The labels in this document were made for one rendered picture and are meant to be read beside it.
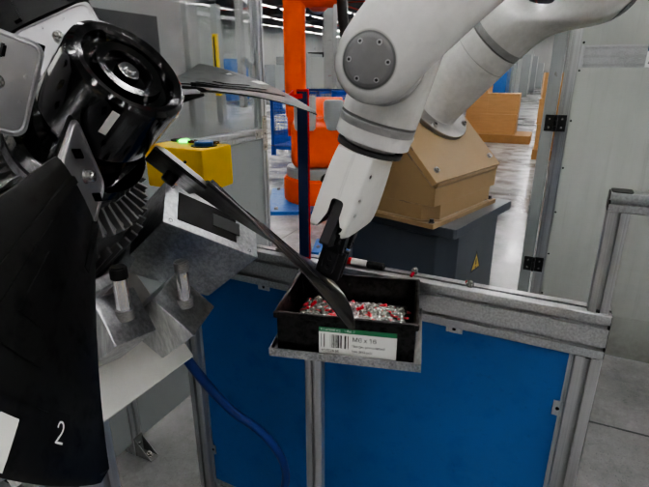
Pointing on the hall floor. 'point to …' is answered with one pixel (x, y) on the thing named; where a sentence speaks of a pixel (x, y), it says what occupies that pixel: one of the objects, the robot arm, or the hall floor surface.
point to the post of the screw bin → (315, 422)
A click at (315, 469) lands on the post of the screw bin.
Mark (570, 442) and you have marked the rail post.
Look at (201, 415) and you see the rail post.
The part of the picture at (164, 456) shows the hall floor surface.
